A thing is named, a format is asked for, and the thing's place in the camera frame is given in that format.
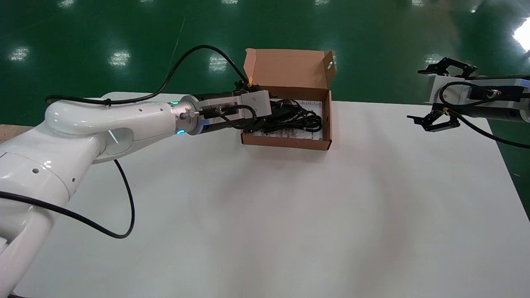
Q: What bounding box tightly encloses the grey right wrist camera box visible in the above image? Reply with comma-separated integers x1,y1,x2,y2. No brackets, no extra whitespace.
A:
428,74,530,105

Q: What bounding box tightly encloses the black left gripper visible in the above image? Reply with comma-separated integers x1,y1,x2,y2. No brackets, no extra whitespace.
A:
193,80,272,134

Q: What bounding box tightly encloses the black power cord with plug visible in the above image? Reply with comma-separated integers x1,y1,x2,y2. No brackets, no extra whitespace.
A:
268,99,323,133

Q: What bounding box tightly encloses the long black arm cable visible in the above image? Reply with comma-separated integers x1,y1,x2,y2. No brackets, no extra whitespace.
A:
44,44,250,106

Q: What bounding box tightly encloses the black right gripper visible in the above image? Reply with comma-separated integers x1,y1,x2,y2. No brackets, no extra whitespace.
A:
407,57,530,132

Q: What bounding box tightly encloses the brown cardboard storage box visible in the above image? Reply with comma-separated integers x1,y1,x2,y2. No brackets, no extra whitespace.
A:
241,48,336,151

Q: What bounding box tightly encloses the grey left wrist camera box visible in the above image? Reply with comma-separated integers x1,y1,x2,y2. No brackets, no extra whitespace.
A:
199,90,273,120

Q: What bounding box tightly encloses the printed white instruction sheet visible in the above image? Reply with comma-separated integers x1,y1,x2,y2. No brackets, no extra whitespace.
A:
247,99,323,141

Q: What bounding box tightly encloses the short black camera cable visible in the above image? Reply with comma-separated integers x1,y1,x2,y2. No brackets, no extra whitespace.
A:
219,104,259,130

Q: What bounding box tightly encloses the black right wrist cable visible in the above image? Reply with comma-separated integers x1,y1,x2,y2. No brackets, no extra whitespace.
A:
438,80,530,150

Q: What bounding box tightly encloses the black looping arm cable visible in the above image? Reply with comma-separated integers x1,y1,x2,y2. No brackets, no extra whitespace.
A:
0,159,136,240

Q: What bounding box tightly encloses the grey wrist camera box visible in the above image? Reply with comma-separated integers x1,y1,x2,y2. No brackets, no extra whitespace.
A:
199,90,273,120
428,74,530,105

